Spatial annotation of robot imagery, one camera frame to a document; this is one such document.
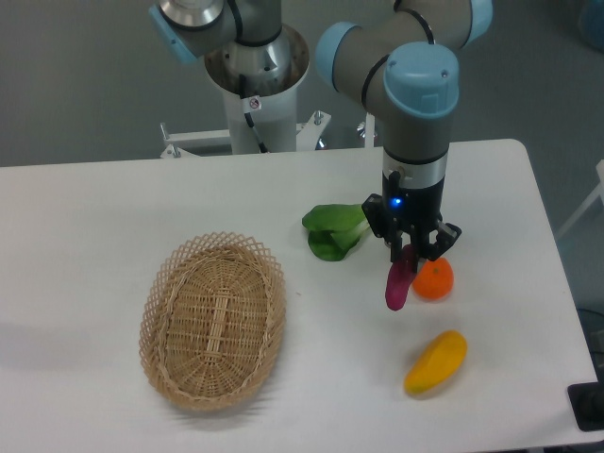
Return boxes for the woven wicker basket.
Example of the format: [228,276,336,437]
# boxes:
[139,232,286,411]

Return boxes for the green bok choy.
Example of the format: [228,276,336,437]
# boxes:
[301,204,369,261]

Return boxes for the purple sweet potato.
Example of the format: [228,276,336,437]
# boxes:
[385,244,417,311]

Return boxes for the black box at table edge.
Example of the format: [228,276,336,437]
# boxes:
[567,382,603,432]

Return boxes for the orange tangerine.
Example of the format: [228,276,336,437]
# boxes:
[411,258,455,301]

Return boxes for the white metal base frame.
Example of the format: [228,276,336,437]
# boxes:
[159,109,378,159]

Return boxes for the white furniture at right edge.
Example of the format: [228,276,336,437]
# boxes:
[554,160,604,241]

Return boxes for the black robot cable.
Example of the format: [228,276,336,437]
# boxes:
[238,74,270,155]

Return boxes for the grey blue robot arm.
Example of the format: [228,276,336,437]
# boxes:
[149,1,493,260]

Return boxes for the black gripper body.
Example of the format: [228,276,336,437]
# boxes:
[361,162,461,256]

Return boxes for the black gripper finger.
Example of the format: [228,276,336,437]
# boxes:
[413,231,442,261]
[387,217,402,262]

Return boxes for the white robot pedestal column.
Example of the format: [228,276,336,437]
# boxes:
[204,25,310,128]

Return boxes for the yellow mango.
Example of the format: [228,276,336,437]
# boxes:
[403,330,468,396]

